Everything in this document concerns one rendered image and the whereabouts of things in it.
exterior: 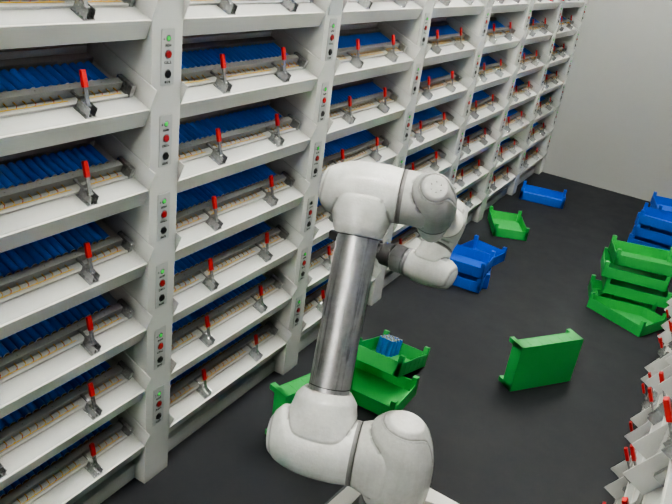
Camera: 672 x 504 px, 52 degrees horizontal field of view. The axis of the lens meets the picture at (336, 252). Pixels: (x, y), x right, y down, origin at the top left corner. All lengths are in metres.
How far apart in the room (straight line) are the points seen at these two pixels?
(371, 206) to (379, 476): 0.61
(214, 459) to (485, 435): 0.93
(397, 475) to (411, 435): 0.09
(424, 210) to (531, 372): 1.34
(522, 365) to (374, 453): 1.23
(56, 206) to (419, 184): 0.78
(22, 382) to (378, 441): 0.79
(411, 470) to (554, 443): 1.06
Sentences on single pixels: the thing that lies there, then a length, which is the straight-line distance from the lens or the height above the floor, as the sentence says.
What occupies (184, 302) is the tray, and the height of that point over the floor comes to 0.53.
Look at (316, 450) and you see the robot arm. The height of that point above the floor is 0.44.
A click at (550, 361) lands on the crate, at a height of 0.12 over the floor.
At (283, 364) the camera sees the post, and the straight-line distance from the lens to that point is 2.57.
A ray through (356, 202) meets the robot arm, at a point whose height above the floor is 0.95.
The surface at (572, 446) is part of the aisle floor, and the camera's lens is 2.62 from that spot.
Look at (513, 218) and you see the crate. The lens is 4.48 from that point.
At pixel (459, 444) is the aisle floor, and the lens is 2.45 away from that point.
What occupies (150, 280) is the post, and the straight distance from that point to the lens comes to 1.77.
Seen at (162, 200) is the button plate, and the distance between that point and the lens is 1.70.
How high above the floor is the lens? 1.51
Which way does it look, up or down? 25 degrees down
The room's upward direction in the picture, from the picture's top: 8 degrees clockwise
